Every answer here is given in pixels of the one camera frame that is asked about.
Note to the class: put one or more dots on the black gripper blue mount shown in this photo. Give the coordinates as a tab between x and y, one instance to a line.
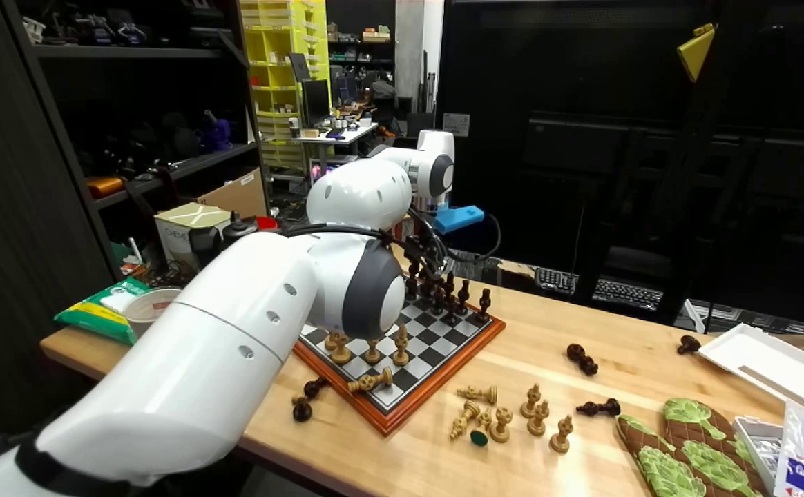
446	223

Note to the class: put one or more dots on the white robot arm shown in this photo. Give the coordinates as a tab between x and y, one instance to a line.
186	391

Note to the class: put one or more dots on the wooden chess board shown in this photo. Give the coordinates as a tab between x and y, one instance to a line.
386	379

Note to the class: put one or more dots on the light chess piece lying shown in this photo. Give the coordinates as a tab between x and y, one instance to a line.
482	397

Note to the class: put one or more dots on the dark chess piece lying left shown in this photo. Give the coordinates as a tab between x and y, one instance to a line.
312	388

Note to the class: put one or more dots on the dark chess piece lying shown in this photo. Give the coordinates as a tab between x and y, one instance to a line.
312	388
607	406

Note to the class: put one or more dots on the light chess piece standing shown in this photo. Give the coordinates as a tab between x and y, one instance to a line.
534	397

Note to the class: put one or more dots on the dark chess piece centre table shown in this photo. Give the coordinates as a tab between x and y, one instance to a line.
581	361

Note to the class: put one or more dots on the dark chess piece near board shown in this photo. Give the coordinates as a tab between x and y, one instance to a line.
301	411

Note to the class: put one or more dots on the light chess piece rightmost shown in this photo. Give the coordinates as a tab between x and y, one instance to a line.
558	441

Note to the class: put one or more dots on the dark chess piece lying right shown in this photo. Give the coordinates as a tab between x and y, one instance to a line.
607	406

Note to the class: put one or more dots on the dark chess piece far right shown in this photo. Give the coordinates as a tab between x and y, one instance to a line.
687	343

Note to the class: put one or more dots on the white Chemex box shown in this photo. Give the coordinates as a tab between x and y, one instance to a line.
189	232

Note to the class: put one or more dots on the yellow storage shelf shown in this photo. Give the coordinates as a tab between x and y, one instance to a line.
274	32

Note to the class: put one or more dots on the white paper cup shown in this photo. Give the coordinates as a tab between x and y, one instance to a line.
147	308

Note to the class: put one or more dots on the green wipes packet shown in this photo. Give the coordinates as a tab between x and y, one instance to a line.
102	311

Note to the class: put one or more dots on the yellow triangular sign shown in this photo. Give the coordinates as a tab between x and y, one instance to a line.
693	50

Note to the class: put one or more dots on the green brown oven mitt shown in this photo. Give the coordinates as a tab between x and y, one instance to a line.
693	452

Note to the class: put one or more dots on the white tray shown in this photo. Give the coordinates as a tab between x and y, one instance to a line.
759	361

